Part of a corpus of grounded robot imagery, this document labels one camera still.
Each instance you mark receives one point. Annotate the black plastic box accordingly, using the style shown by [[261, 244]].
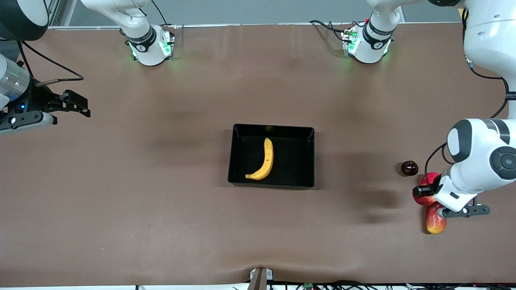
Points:
[[294, 161]]

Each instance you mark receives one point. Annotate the silver table edge rail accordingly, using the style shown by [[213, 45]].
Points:
[[262, 24]]

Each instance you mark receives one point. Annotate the aluminium frame profile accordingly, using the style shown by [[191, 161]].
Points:
[[60, 12]]

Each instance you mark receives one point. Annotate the brown table mat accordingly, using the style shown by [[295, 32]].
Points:
[[161, 221]]

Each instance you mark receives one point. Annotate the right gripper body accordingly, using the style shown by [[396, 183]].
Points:
[[37, 100]]

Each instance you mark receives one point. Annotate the small green circuit board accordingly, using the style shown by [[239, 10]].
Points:
[[309, 286]]

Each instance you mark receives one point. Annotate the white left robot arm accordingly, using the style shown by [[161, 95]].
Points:
[[483, 40]]

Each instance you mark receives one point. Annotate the yellow banana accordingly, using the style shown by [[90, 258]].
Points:
[[268, 157]]

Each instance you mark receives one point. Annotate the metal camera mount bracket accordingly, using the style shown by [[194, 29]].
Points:
[[260, 280]]

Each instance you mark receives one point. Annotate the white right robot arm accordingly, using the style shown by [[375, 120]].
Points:
[[139, 28]]

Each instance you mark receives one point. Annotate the red yellow mango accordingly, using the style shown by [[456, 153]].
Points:
[[435, 223]]

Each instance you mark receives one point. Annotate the red yellow-speckled apple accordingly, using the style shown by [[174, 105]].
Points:
[[425, 200]]

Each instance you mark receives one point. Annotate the red round peach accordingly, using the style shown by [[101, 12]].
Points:
[[430, 178]]

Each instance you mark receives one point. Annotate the dark purple plum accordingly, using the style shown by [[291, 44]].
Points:
[[409, 168]]

